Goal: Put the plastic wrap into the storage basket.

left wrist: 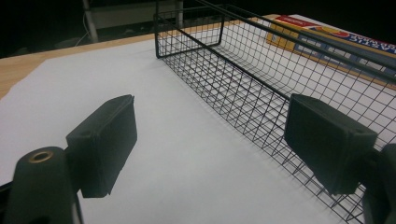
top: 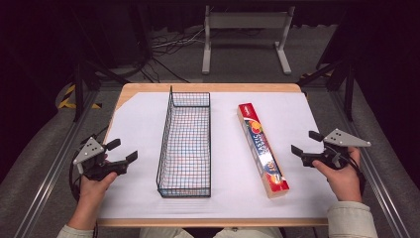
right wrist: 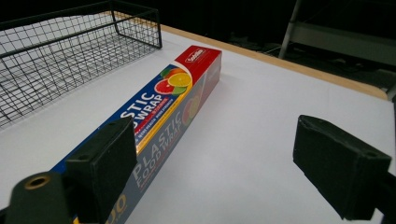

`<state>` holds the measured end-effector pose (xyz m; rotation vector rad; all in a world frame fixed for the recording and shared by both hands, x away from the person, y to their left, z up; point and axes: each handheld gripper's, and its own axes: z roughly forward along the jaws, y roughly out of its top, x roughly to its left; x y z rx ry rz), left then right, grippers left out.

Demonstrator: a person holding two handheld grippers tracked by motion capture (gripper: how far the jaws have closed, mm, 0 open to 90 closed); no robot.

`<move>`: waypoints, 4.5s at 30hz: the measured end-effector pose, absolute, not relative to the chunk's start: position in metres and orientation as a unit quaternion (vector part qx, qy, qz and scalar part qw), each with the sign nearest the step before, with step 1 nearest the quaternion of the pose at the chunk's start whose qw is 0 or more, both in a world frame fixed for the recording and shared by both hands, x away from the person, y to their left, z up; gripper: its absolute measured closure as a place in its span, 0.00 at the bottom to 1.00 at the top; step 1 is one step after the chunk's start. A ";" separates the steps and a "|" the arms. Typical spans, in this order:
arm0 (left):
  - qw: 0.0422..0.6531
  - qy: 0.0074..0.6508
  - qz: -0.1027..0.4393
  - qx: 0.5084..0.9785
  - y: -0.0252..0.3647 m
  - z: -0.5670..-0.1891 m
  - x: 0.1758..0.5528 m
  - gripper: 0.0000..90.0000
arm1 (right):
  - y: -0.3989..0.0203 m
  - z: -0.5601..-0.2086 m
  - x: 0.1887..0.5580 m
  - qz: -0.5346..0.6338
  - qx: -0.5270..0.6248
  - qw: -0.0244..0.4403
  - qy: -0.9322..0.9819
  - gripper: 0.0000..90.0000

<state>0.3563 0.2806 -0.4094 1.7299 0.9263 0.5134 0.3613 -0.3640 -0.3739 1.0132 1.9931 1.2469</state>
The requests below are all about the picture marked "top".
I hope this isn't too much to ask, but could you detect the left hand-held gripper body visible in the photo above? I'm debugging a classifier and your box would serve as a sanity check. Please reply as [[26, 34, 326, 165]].
[[72, 136, 130, 182]]

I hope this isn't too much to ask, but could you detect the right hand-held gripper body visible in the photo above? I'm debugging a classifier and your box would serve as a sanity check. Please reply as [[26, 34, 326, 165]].
[[300, 128, 372, 172]]

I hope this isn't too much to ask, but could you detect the long red plastic wrap box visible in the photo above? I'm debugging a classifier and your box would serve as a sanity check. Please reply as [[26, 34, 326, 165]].
[[236, 102, 291, 199]]

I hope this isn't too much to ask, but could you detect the black wire basket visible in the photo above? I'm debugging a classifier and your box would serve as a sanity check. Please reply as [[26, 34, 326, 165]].
[[156, 84, 212, 199]]

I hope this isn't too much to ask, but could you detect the person's left hand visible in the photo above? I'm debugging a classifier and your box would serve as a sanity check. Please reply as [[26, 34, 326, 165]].
[[75, 158, 119, 213]]

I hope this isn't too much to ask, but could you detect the person's right hand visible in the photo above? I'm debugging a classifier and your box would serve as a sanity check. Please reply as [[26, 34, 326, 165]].
[[311, 147, 364, 203]]

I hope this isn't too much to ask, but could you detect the black metal stand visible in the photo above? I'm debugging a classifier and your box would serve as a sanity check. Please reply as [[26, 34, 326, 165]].
[[296, 9, 357, 122], [69, 6, 154, 123]]

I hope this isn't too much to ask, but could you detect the yellow black hazard tape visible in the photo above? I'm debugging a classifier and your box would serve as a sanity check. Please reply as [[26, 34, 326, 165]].
[[57, 83, 102, 110]]

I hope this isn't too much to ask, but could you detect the person's beige clothing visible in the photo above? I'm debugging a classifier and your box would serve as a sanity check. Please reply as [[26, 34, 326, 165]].
[[138, 226, 285, 238]]

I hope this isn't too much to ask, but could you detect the white metal stand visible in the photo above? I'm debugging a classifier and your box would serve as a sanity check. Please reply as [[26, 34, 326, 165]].
[[201, 4, 296, 75]]

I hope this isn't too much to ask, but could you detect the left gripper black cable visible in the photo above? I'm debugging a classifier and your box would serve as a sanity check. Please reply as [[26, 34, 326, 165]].
[[67, 133, 100, 203]]

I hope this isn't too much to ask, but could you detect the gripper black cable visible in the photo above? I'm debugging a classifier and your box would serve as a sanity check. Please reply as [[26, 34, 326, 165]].
[[67, 133, 100, 203], [343, 153, 368, 196]]

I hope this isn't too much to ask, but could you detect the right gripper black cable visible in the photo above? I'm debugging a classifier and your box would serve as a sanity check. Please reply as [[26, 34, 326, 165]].
[[343, 153, 368, 196]]

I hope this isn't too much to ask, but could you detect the aluminium rail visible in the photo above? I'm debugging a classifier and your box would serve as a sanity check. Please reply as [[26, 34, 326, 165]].
[[13, 88, 100, 238], [330, 88, 412, 238]]

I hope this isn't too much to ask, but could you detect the black floor cable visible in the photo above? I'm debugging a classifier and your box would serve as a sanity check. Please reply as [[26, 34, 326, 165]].
[[138, 54, 191, 84]]

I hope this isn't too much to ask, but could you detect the white floor cable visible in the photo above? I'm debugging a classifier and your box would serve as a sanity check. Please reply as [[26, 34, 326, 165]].
[[152, 28, 207, 50]]

